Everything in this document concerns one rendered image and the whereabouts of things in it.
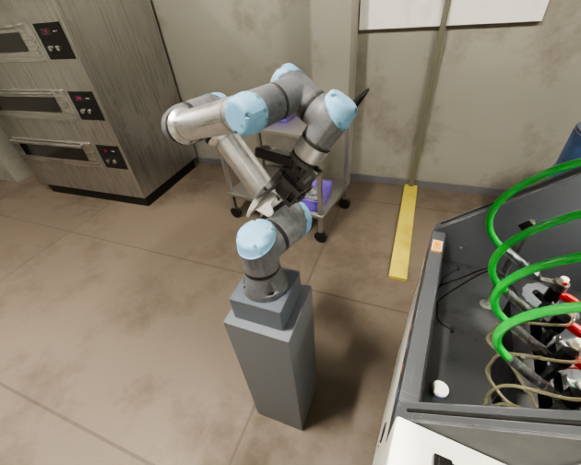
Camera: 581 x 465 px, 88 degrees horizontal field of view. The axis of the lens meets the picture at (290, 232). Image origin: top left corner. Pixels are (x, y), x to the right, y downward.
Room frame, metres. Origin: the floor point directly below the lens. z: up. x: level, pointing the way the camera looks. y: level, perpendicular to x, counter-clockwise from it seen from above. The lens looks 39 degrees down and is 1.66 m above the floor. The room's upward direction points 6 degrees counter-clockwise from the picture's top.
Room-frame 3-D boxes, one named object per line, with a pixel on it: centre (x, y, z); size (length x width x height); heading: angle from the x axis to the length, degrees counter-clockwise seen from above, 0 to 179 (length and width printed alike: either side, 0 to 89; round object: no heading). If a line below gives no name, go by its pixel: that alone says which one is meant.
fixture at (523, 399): (0.29, -0.51, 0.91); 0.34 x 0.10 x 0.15; 150
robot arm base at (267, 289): (0.67, 0.10, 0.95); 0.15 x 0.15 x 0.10
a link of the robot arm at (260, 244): (0.67, 0.10, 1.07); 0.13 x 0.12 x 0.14; 135
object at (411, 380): (0.51, -0.37, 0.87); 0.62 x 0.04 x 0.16; 150
